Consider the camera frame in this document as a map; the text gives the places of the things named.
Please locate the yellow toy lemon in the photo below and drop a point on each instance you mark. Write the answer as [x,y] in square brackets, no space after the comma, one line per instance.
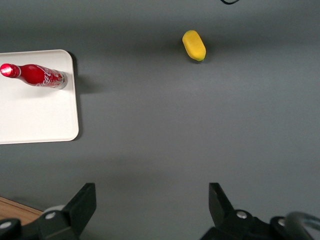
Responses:
[193,46]

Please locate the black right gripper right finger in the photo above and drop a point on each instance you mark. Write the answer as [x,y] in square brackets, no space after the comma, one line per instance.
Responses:
[230,222]

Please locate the beige plastic tray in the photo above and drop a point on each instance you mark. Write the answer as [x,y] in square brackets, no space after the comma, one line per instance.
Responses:
[37,112]

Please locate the wooden drawer cabinet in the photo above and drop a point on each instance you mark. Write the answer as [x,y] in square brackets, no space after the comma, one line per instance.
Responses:
[15,210]

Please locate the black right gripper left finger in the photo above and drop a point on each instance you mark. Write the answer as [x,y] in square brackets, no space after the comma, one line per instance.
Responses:
[75,215]

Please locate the red coke bottle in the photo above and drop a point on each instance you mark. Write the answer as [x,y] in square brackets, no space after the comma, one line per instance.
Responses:
[37,75]

